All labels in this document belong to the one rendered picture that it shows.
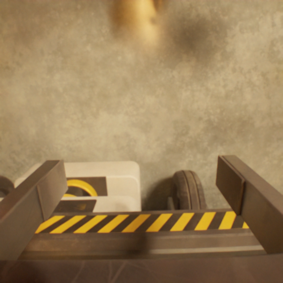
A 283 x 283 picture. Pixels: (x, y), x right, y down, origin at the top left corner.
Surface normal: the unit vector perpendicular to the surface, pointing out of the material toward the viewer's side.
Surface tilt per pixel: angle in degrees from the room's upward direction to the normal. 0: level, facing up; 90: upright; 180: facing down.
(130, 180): 0
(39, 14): 0
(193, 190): 58
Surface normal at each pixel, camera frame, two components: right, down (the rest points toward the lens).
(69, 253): -0.03, -0.47
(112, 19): 0.00, 0.29
